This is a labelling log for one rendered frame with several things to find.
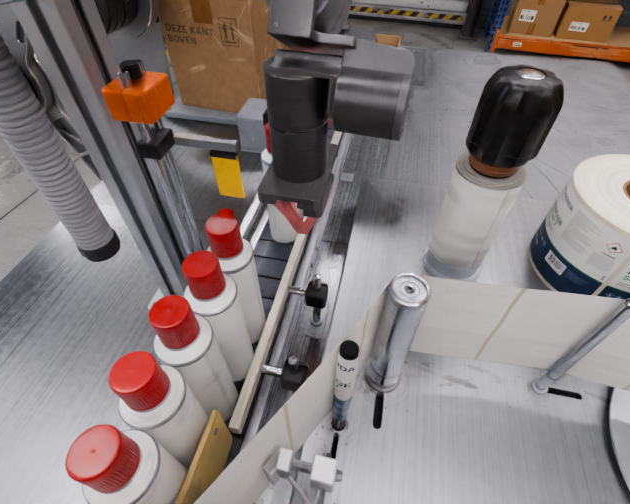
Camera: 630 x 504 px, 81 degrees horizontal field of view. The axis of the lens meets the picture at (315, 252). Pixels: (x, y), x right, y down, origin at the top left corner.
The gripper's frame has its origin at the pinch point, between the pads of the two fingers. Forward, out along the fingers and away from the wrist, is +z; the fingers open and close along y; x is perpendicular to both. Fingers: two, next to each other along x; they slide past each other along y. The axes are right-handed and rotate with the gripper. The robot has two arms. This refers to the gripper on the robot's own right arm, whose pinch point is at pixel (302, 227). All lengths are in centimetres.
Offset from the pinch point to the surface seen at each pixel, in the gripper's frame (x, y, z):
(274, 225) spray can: 7.1, 8.7, 9.5
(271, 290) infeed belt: 5.0, -1.0, 13.5
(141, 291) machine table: 27.8, -2.7, 18.5
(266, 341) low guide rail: 2.2, -11.1, 10.0
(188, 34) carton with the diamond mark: 42, 55, -1
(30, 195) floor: 184, 91, 102
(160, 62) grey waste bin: 160, 212, 74
